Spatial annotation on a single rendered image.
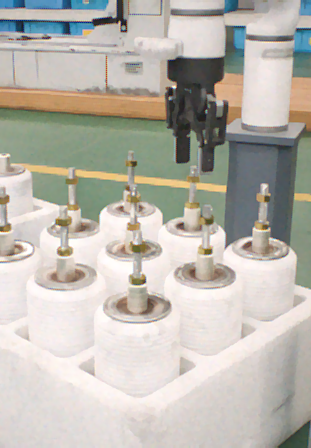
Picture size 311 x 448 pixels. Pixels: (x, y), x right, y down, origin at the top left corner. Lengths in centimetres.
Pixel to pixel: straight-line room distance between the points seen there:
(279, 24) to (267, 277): 61
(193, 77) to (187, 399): 40
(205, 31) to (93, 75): 225
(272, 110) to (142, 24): 177
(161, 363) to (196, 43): 40
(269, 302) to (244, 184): 53
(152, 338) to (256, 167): 72
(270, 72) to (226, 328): 66
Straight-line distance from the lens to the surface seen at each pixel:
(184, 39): 94
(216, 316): 85
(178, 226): 103
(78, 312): 84
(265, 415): 95
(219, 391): 84
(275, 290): 94
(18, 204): 131
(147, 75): 307
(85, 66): 317
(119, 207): 111
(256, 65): 141
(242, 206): 145
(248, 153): 142
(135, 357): 77
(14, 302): 94
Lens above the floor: 60
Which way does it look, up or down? 20 degrees down
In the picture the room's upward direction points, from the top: straight up
